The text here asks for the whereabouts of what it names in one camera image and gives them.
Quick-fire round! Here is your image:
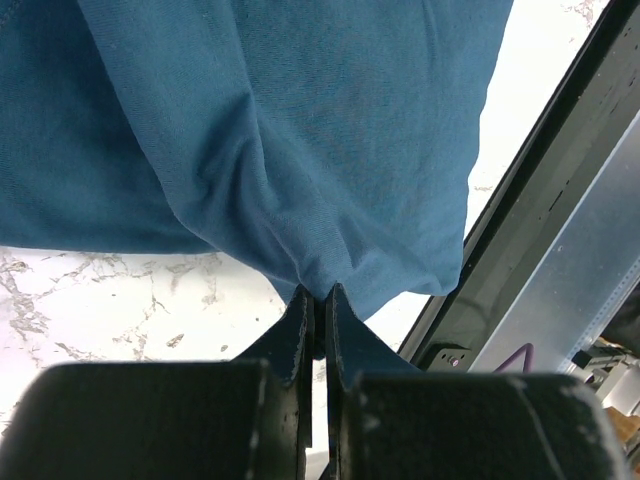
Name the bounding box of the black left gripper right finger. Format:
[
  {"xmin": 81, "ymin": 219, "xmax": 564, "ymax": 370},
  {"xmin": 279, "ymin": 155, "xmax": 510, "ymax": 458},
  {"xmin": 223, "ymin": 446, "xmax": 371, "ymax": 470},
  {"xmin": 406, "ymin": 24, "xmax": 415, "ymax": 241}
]
[{"xmin": 324, "ymin": 285, "xmax": 630, "ymax": 479}]

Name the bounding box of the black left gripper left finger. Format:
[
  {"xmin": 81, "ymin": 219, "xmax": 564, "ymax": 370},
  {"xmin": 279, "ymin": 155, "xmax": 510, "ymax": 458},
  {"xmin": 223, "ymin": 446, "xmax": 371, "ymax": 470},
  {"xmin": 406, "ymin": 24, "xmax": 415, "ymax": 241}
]
[{"xmin": 1, "ymin": 289, "xmax": 314, "ymax": 479}]

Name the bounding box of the blue t-shirt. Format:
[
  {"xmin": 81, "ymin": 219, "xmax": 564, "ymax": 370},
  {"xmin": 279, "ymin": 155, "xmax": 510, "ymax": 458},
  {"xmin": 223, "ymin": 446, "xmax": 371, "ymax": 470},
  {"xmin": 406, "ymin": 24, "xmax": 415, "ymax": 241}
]
[{"xmin": 1, "ymin": 1, "xmax": 512, "ymax": 319}]

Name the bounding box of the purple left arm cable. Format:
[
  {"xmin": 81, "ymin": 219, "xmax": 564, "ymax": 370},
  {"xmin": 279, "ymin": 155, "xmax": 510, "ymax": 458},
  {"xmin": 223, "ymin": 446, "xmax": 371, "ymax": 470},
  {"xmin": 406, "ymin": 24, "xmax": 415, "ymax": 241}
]
[{"xmin": 494, "ymin": 342, "xmax": 539, "ymax": 375}]

